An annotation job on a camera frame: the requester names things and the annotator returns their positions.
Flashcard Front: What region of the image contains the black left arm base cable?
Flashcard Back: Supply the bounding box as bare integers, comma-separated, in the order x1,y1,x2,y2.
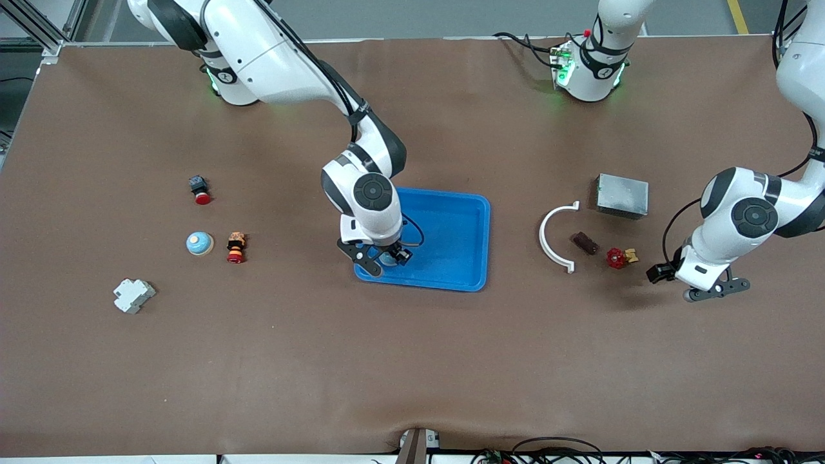
493,31,568,70

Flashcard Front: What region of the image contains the black right arm wrist cable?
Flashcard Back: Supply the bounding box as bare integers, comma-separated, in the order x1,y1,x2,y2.
255,0,426,251

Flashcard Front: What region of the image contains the silver metal power supply box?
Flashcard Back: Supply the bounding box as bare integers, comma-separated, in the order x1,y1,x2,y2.
596,173,650,220

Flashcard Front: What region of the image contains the aluminium frame profile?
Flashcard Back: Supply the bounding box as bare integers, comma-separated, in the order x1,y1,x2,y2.
0,0,88,55

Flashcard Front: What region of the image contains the white plastic circuit breaker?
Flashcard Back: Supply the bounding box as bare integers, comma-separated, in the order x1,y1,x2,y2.
113,278,157,314

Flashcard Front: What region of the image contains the black arm wrist cable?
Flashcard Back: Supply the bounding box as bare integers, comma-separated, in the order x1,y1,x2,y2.
255,0,426,251
663,0,820,266

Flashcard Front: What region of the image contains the black cable bundle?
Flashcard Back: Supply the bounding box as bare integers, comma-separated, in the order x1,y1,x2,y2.
471,437,825,464

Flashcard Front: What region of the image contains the white half-ring pipe clamp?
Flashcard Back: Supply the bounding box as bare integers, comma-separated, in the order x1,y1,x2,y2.
539,201,581,275

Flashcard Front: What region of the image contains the black left arm wrist cable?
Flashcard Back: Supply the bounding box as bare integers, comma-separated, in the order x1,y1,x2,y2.
663,0,820,266

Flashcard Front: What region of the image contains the blue plastic tray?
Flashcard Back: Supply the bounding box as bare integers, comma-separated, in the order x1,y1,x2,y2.
353,186,492,293

